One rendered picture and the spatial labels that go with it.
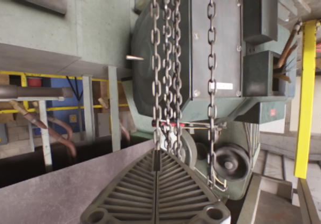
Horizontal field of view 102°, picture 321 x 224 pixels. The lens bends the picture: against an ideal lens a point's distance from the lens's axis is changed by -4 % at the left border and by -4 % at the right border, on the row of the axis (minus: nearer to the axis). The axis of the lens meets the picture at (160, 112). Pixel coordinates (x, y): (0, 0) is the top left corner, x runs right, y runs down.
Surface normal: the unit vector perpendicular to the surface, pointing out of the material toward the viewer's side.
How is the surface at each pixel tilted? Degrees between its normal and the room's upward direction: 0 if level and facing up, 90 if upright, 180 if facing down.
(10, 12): 90
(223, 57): 90
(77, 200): 90
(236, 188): 90
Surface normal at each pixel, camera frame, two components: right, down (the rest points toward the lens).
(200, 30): 0.49, 0.07
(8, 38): 0.76, 0.04
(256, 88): -0.87, 0.07
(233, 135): -0.66, 0.08
